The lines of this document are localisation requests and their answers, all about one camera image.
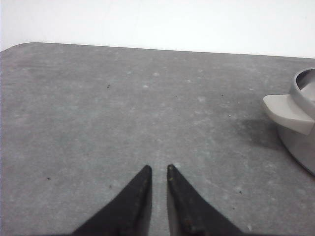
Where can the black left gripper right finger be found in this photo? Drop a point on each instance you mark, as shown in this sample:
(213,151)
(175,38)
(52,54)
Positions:
(189,214)

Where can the stainless steel pot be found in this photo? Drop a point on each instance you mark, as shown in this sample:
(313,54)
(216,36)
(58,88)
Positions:
(294,114)

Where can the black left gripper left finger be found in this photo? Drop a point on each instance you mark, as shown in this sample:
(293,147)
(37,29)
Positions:
(128,214)

